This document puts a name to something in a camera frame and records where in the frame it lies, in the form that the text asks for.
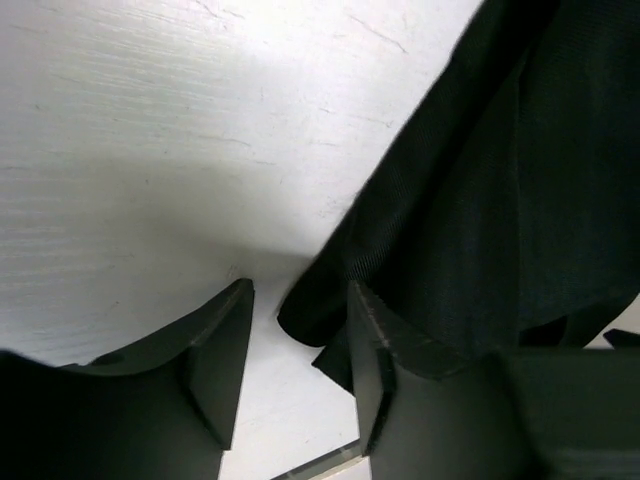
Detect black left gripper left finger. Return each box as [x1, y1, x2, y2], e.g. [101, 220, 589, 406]
[1, 279, 254, 479]

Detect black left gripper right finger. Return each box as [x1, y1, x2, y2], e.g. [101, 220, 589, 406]
[347, 283, 639, 479]

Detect black skirt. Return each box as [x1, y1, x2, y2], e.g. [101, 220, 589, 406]
[278, 0, 639, 389]

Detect aluminium table edge rail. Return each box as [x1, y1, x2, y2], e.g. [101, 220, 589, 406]
[272, 440, 364, 480]

